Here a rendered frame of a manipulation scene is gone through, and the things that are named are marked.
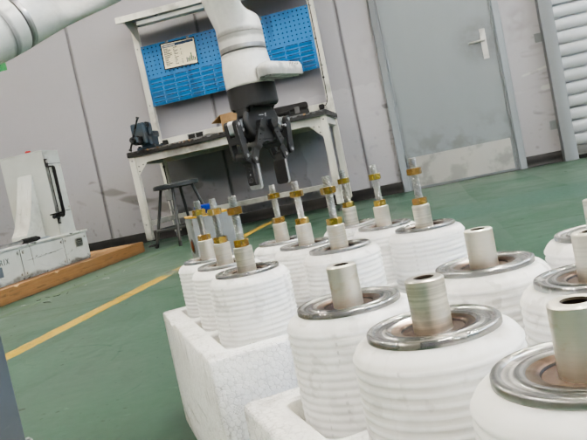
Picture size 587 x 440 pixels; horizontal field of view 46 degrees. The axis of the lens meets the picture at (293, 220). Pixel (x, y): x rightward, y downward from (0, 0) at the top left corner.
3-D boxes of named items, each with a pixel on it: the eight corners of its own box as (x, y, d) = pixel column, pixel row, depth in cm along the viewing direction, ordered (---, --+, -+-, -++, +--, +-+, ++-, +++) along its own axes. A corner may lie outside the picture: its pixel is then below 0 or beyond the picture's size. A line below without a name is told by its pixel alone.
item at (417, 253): (484, 375, 81) (456, 227, 80) (406, 381, 85) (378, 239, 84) (493, 350, 90) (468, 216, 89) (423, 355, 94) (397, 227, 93)
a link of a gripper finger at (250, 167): (246, 152, 102) (253, 185, 103) (233, 154, 100) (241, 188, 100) (254, 150, 101) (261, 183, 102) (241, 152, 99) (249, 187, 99)
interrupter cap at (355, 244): (334, 246, 88) (333, 241, 88) (383, 241, 83) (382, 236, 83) (297, 260, 83) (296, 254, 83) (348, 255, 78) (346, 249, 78)
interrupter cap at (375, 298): (321, 330, 45) (319, 319, 45) (285, 315, 52) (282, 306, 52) (420, 301, 47) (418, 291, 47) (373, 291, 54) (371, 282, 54)
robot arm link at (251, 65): (271, 74, 96) (262, 30, 95) (212, 92, 102) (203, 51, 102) (307, 74, 103) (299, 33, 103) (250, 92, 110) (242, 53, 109)
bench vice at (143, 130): (147, 152, 554) (141, 122, 552) (167, 147, 551) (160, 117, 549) (125, 153, 514) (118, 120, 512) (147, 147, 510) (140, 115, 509)
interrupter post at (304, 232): (315, 246, 93) (310, 223, 93) (298, 250, 93) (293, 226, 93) (316, 244, 95) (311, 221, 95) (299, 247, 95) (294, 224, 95)
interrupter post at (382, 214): (387, 226, 99) (383, 204, 99) (396, 226, 97) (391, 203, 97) (373, 230, 98) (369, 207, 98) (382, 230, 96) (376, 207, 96)
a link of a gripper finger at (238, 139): (225, 121, 100) (240, 159, 102) (218, 126, 99) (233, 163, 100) (239, 118, 99) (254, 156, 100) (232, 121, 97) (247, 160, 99)
